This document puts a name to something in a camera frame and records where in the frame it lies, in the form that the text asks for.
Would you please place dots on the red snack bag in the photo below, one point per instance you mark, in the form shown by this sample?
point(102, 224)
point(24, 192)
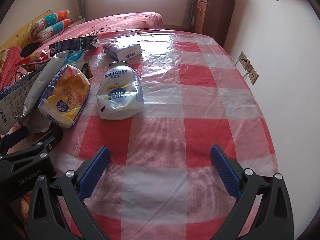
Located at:
point(32, 61)

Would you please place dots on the grey foil pouch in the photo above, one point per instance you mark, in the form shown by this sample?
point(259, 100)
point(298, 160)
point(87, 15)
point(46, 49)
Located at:
point(47, 77)

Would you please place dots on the wrappers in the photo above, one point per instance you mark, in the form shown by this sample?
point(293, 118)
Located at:
point(12, 100)

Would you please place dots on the brown wooden cabinet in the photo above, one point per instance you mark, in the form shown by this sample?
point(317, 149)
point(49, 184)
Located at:
point(215, 12)

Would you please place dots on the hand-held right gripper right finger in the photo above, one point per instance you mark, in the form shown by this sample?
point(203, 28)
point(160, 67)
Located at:
point(223, 170)

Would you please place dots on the white bedside table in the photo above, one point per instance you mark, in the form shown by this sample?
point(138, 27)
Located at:
point(78, 20)

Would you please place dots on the grey checked curtain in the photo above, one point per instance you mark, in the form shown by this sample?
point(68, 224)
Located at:
point(188, 7)
point(80, 0)

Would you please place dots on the pink bed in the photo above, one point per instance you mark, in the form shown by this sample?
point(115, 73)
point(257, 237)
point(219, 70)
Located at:
point(120, 22)

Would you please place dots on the yellow tissue pack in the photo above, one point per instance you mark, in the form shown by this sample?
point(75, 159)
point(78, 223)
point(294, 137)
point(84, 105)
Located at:
point(67, 92)

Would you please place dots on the wall socket panel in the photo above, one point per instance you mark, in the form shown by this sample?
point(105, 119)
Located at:
point(252, 73)

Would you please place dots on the dark blue snack bag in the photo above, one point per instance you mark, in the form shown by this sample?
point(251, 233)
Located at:
point(70, 44)

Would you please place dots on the blue white tissue pack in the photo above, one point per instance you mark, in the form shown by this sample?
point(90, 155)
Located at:
point(127, 52)

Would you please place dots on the yellow wooden headboard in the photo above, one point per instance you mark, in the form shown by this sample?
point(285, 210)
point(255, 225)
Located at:
point(22, 30)

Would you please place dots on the black cloth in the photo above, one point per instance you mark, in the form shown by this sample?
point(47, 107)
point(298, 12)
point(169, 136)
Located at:
point(30, 48)

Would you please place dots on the light blue small pack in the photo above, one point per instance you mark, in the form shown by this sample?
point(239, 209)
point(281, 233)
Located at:
point(75, 56)

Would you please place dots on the red white checkered tablecloth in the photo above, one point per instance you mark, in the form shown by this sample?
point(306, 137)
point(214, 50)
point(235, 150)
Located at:
point(175, 130)

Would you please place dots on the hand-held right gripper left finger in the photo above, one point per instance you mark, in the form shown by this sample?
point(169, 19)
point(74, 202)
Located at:
point(96, 170)

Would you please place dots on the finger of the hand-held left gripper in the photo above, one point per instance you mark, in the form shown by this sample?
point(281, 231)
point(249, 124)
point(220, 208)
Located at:
point(48, 138)
point(15, 136)

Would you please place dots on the white detergent refill pouch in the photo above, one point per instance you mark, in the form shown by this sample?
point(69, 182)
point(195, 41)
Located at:
point(117, 100)

